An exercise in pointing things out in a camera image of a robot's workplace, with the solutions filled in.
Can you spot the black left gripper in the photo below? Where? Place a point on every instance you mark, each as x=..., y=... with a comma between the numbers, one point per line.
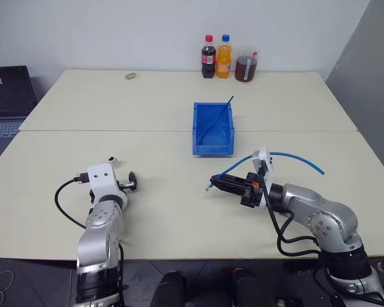
x=133, y=181

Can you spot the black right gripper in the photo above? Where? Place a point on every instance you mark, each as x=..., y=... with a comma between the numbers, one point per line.
x=252, y=193

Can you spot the white coupler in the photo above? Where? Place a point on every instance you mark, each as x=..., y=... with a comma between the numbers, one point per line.
x=114, y=160

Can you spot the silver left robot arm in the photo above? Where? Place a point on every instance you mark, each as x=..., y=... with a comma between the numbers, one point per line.
x=97, y=236

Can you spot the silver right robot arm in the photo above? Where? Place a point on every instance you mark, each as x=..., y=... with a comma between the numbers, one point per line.
x=326, y=220

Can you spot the blue plastic bin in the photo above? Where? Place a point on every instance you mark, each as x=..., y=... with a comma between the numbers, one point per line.
x=212, y=150

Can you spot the dark rounded shape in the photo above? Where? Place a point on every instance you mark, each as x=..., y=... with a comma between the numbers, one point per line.
x=251, y=288
x=169, y=289

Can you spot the clear jug brown liquid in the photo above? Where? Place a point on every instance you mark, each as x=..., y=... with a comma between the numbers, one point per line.
x=245, y=68

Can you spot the orange soda bottle blue cap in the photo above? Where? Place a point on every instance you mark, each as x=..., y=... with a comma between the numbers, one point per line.
x=224, y=60

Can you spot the cola bottle red cap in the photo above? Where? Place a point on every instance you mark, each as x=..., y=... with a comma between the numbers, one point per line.
x=208, y=60

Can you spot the dark laptop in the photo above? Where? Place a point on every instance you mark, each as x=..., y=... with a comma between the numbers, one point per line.
x=6, y=96

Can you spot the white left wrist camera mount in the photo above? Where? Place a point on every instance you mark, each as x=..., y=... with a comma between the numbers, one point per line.
x=102, y=182

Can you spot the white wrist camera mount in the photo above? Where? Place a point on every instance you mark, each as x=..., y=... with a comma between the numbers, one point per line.
x=266, y=161
x=102, y=182

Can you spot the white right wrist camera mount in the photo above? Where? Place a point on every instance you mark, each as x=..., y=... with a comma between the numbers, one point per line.
x=266, y=161

